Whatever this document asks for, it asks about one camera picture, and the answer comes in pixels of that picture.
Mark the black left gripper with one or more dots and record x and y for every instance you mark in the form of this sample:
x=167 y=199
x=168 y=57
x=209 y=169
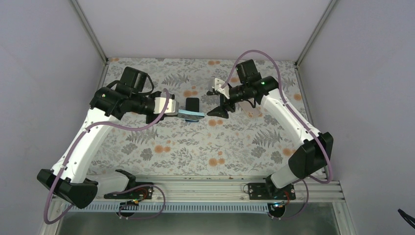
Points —
x=150 y=120

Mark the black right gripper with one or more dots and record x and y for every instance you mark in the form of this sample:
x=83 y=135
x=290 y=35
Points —
x=223 y=103

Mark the blue-cased black phone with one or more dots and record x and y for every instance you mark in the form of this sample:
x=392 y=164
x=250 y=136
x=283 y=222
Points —
x=190 y=115

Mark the beige phone case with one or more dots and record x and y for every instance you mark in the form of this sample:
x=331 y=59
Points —
x=249 y=110

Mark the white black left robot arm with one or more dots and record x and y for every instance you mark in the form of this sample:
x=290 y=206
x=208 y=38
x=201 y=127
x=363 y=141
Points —
x=68 y=178

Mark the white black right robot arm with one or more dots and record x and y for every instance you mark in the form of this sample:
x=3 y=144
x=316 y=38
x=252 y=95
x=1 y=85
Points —
x=313 y=148

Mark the black object at edge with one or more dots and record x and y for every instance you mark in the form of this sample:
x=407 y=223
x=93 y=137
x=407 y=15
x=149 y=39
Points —
x=407 y=218

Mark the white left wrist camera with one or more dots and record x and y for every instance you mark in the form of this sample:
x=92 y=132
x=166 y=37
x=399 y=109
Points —
x=170 y=106

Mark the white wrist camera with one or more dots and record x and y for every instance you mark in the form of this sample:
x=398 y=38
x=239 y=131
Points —
x=170 y=106
x=220 y=86

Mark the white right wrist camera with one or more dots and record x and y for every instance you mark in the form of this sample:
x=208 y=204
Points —
x=220 y=86

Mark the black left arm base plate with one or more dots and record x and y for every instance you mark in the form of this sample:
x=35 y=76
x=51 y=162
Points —
x=141 y=191

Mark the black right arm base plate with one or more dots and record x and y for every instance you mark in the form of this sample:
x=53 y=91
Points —
x=263 y=191

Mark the aluminium rail frame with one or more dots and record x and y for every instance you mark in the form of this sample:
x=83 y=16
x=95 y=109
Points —
x=213 y=206

